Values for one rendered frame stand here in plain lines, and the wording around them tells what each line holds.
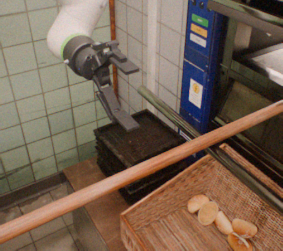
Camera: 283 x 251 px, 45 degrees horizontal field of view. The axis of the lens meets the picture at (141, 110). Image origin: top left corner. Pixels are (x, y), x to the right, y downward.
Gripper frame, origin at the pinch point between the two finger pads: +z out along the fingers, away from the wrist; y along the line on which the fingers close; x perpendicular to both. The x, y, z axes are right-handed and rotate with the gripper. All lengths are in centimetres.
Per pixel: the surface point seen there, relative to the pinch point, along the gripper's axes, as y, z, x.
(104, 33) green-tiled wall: 35, -115, -49
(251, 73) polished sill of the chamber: 17, -16, -55
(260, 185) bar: 15.9, 21.5, -18.5
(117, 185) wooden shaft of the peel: 13.7, 7.7, 7.8
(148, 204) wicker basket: 62, -19, -17
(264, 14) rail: -9.2, -3.8, -40.5
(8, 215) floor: 133, -106, 28
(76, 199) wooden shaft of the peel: 13.1, 7.3, 16.4
